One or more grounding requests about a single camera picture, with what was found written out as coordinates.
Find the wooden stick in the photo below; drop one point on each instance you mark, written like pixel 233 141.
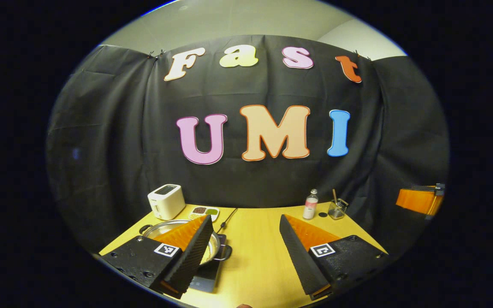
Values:
pixel 334 196

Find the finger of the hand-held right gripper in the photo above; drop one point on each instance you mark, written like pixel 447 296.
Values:
pixel 415 200

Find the black induction cooktop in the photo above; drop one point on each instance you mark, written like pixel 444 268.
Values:
pixel 206 280

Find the steel pot with beans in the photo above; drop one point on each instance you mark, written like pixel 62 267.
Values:
pixel 161 229

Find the white toaster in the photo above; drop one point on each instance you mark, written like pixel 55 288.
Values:
pixel 167 203

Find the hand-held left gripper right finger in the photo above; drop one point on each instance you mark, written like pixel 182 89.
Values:
pixel 298 256

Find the white divided dish of beans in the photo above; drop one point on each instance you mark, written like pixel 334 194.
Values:
pixel 203 211

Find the black backdrop cloth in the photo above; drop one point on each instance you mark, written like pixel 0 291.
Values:
pixel 122 128

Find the clear bottle with pink label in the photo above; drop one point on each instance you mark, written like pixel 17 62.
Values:
pixel 310 207

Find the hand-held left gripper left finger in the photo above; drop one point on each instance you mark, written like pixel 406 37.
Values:
pixel 195 256

